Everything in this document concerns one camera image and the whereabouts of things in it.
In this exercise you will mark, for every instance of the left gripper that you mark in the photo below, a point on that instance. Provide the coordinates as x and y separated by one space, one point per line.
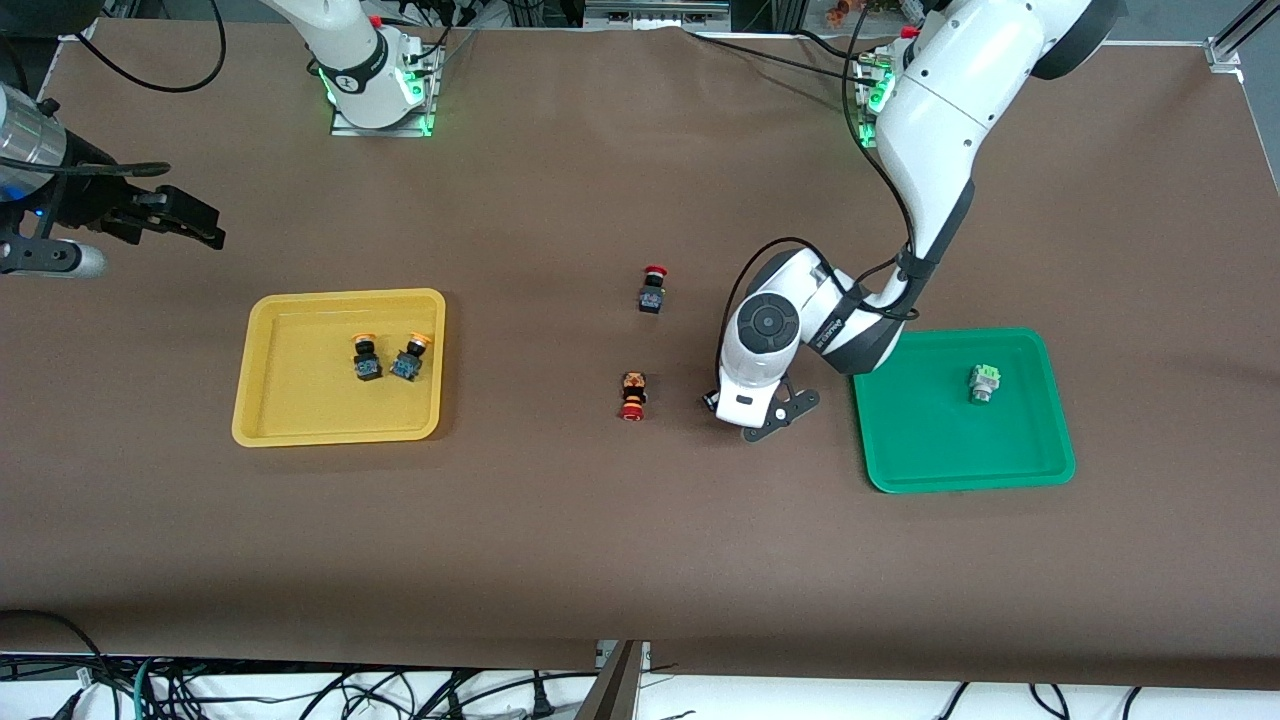
709 400

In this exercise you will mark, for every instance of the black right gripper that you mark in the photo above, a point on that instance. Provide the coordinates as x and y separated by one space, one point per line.
92 203

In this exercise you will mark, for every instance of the green push button white body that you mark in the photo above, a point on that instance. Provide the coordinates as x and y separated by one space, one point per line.
984 385

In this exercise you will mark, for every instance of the yellow push button blue base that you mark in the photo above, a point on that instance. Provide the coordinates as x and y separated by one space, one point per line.
367 362
408 360

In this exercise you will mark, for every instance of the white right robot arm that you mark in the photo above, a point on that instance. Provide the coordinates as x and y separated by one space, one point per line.
350 50

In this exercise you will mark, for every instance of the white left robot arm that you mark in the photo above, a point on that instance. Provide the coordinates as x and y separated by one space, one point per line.
940 120

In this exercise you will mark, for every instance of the red push button orange body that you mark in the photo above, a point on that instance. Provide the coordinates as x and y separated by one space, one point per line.
633 395

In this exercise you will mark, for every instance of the red push button black body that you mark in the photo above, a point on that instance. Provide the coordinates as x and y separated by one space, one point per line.
652 298

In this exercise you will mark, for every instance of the brown table cover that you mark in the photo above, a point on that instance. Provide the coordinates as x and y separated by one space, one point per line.
640 550

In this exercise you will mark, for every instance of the green plastic tray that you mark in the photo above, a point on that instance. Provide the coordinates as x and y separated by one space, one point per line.
940 440

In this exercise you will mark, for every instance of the yellow plastic tray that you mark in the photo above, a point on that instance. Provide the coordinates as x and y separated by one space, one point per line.
300 400

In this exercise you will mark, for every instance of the grey metal device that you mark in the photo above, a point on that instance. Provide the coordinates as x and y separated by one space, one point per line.
655 12

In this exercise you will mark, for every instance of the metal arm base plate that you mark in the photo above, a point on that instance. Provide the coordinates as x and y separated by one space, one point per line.
864 143
385 131

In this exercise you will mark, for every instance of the aluminium frame profile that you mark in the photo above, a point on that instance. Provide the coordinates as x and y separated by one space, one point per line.
1240 35

